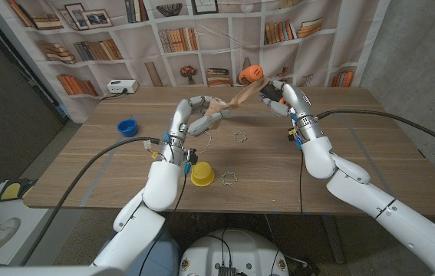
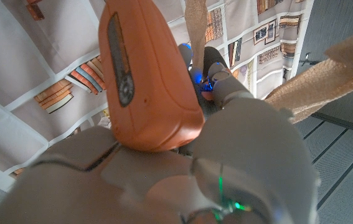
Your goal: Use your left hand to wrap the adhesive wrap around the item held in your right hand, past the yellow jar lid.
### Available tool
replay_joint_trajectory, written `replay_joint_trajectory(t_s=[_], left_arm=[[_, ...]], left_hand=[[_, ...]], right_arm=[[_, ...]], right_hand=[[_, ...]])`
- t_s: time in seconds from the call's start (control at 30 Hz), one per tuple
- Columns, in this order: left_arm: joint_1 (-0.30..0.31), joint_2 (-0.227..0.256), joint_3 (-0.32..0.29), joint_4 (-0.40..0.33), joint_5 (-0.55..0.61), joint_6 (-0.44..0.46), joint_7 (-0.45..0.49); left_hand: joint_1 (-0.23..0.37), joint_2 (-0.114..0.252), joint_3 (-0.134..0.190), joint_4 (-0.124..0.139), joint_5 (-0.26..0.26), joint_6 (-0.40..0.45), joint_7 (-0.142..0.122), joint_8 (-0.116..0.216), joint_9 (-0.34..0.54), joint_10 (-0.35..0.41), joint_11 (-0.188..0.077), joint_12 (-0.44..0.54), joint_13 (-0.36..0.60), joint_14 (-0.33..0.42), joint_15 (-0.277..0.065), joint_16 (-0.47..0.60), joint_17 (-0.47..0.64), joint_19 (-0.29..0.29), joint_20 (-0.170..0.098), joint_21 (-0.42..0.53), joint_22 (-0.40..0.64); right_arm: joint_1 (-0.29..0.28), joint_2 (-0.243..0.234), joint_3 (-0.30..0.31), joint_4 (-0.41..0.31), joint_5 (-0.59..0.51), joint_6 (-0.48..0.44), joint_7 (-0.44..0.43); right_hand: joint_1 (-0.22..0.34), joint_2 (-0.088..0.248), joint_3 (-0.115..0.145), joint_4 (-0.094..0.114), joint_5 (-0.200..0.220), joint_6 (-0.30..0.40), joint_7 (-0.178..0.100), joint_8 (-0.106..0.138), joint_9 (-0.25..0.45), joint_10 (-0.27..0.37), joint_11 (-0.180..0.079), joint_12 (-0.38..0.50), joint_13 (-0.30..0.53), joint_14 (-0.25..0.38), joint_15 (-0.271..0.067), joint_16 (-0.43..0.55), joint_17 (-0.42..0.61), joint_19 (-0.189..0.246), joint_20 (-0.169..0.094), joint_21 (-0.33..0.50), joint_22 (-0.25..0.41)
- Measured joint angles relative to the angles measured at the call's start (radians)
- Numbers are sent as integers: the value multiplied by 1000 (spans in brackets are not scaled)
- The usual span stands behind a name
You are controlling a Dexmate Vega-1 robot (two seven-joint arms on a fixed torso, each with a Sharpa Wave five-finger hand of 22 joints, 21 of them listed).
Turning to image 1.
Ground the black torso cable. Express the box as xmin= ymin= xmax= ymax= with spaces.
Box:
xmin=196 ymin=228 xmax=233 ymax=268

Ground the blue plastic cup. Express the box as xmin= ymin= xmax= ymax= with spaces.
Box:
xmin=117 ymin=118 xmax=139 ymax=138

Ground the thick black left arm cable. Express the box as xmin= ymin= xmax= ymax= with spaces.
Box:
xmin=19 ymin=136 xmax=163 ymax=266

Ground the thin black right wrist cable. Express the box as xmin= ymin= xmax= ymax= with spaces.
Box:
xmin=297 ymin=151 xmax=305 ymax=215

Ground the black power strip cord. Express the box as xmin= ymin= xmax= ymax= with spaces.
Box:
xmin=100 ymin=88 xmax=128 ymax=101

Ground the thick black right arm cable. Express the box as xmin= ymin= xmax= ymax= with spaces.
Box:
xmin=316 ymin=109 xmax=435 ymax=155

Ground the white power adapter box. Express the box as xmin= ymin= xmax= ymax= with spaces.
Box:
xmin=107 ymin=79 xmax=140 ymax=94

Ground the orange black electric screwdriver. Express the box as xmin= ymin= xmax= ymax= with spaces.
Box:
xmin=238 ymin=64 xmax=292 ymax=107

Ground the grey table leg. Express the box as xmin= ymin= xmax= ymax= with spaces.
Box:
xmin=322 ymin=214 xmax=347 ymax=265

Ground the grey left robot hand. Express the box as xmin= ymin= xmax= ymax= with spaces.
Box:
xmin=166 ymin=95 xmax=232 ymax=150

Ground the thin black left wrist cable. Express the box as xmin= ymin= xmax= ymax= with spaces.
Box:
xmin=138 ymin=172 xmax=188 ymax=275

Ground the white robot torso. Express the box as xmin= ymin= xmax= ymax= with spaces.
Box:
xmin=178 ymin=228 xmax=290 ymax=276

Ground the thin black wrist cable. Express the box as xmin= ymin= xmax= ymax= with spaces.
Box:
xmin=138 ymin=172 xmax=188 ymax=275
xmin=297 ymin=151 xmax=305 ymax=215

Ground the printed bookshelf backdrop cloth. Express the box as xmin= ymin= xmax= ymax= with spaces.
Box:
xmin=0 ymin=0 xmax=391 ymax=124

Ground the yellow plastic cup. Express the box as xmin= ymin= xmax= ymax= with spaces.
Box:
xmin=190 ymin=161 xmax=216 ymax=188

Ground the yellow black pad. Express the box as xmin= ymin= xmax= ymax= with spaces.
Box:
xmin=0 ymin=178 xmax=38 ymax=202

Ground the white platform board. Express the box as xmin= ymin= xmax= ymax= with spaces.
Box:
xmin=0 ymin=179 xmax=68 ymax=268

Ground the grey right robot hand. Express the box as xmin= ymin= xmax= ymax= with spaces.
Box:
xmin=261 ymin=79 xmax=315 ymax=120

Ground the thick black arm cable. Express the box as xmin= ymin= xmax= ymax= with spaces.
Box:
xmin=19 ymin=136 xmax=163 ymax=266
xmin=316 ymin=109 xmax=435 ymax=155

